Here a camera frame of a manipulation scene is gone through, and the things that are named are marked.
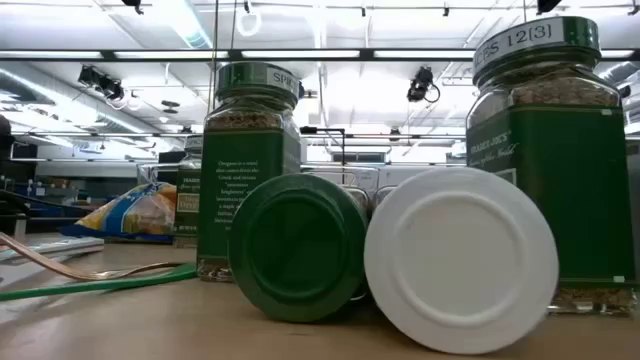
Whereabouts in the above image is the gold spoon green handle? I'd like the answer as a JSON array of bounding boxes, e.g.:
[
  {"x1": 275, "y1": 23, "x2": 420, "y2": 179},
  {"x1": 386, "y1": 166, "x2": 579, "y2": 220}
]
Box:
[{"x1": 0, "y1": 263, "x2": 199, "y2": 303}]

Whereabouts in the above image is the green-lidded spice jar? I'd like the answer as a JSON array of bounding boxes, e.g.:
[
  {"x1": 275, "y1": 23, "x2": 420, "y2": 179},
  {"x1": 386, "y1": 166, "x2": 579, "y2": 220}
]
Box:
[
  {"x1": 196, "y1": 61, "x2": 304, "y2": 283},
  {"x1": 464, "y1": 15, "x2": 640, "y2": 316},
  {"x1": 227, "y1": 172, "x2": 375, "y2": 324},
  {"x1": 172, "y1": 134, "x2": 204, "y2": 249}
]

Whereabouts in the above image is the black overhead frame bar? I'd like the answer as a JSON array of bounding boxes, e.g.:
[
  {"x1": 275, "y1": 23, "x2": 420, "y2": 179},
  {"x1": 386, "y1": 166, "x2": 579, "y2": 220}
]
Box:
[{"x1": 0, "y1": 48, "x2": 640, "y2": 63}]

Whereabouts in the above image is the rose gold spoon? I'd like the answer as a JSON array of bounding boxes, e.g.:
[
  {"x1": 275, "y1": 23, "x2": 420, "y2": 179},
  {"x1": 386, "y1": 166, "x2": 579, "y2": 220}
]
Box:
[{"x1": 0, "y1": 230, "x2": 186, "y2": 282}]

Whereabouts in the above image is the blue yellow snack packet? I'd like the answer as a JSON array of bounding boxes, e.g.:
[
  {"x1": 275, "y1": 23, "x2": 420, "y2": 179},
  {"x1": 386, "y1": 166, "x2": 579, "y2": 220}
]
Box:
[{"x1": 57, "y1": 182, "x2": 179, "y2": 245}]

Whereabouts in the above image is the silver spoon blue handle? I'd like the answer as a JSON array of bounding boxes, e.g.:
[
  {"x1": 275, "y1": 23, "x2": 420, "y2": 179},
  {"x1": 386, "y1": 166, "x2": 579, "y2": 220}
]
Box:
[{"x1": 0, "y1": 237, "x2": 105, "y2": 265}]

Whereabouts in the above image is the black overhead camera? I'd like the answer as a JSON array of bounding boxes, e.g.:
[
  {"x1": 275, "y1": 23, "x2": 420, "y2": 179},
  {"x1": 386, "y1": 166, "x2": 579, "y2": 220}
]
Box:
[{"x1": 406, "y1": 65, "x2": 442, "y2": 105}]

